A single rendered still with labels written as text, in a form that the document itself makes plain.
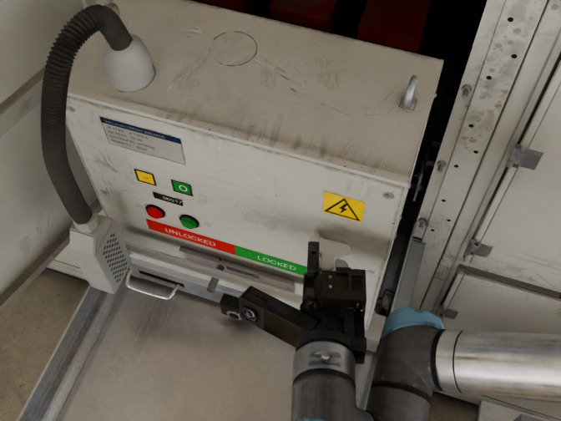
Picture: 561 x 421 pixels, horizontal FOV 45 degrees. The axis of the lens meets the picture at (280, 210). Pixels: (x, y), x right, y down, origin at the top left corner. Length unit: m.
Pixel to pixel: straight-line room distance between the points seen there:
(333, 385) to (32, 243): 0.82
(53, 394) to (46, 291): 1.11
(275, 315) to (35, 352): 1.56
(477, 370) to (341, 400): 0.16
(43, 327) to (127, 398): 1.09
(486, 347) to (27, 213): 0.90
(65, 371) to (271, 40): 0.73
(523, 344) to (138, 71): 0.58
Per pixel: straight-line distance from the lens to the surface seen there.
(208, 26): 1.01
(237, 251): 1.13
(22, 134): 1.26
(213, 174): 0.96
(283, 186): 0.92
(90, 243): 1.08
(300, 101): 0.91
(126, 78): 0.92
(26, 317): 2.41
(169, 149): 0.95
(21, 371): 2.34
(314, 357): 0.81
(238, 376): 1.29
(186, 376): 1.30
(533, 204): 1.23
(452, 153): 1.19
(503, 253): 1.38
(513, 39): 0.99
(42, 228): 1.44
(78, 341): 1.37
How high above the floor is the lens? 2.07
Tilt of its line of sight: 58 degrees down
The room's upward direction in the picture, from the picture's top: 1 degrees counter-clockwise
